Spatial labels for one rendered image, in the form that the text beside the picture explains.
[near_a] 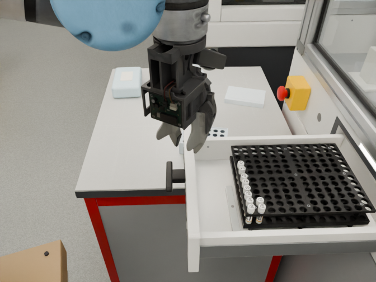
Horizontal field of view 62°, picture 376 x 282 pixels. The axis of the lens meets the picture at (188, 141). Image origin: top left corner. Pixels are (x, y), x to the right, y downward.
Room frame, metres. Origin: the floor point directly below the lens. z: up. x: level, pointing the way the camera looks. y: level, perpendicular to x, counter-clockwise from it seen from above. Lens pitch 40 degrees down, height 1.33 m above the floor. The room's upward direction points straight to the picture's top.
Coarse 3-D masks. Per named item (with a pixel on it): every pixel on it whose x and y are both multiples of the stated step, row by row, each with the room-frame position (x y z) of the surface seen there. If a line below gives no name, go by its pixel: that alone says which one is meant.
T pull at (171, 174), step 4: (168, 164) 0.43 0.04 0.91; (172, 164) 0.44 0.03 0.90; (168, 168) 0.42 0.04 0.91; (172, 168) 0.43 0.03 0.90; (168, 172) 0.41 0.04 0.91; (172, 172) 0.41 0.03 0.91; (176, 172) 0.41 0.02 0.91; (180, 172) 0.41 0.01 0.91; (184, 172) 0.41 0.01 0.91; (168, 176) 0.40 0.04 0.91; (172, 176) 0.40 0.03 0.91; (176, 176) 0.40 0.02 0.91; (180, 176) 0.40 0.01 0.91; (184, 176) 0.40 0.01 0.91; (168, 180) 0.39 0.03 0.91; (172, 180) 0.39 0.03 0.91; (176, 180) 0.39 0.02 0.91; (180, 180) 0.39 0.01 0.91; (184, 180) 0.39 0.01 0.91; (168, 184) 0.38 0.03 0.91; (172, 184) 0.39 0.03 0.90; (168, 188) 0.37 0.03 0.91; (172, 188) 0.38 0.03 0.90
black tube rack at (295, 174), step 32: (256, 160) 0.46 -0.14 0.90; (288, 160) 0.46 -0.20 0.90; (320, 160) 0.46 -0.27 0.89; (256, 192) 0.40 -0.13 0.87; (288, 192) 0.40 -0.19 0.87; (320, 192) 0.37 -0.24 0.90; (352, 192) 0.37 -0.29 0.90; (256, 224) 0.33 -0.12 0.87; (288, 224) 0.33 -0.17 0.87; (320, 224) 0.33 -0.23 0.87; (352, 224) 0.33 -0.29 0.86
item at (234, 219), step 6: (228, 186) 0.43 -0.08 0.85; (228, 192) 0.42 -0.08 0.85; (228, 198) 0.40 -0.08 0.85; (228, 204) 0.39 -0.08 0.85; (234, 204) 0.39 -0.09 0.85; (228, 210) 0.38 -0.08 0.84; (234, 210) 0.37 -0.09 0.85; (234, 216) 0.36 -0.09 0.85; (234, 222) 0.35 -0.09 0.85; (234, 228) 0.33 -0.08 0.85
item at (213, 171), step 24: (216, 144) 0.52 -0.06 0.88; (240, 144) 0.53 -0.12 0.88; (264, 144) 0.53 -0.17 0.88; (336, 144) 0.54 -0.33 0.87; (216, 168) 0.50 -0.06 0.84; (360, 168) 0.45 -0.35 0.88; (216, 192) 0.43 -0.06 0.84; (216, 216) 0.37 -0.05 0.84; (240, 216) 0.37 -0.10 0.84; (216, 240) 0.28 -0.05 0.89; (240, 240) 0.29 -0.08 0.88; (264, 240) 0.29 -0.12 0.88; (288, 240) 0.29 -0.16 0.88; (312, 240) 0.29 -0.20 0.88; (336, 240) 0.29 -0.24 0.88; (360, 240) 0.29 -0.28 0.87
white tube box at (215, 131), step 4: (212, 128) 0.69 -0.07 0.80; (216, 128) 0.69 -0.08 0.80; (220, 128) 0.69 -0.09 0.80; (224, 128) 0.69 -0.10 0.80; (212, 132) 0.68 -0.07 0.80; (216, 132) 0.69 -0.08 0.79; (220, 132) 0.69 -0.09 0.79; (224, 132) 0.68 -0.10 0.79; (208, 136) 0.66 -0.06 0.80; (212, 136) 0.66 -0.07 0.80; (216, 136) 0.67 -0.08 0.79; (220, 136) 0.67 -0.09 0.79; (224, 136) 0.66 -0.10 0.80; (180, 140) 0.64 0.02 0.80; (180, 144) 0.63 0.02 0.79; (180, 148) 0.63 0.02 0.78; (180, 152) 0.63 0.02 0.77
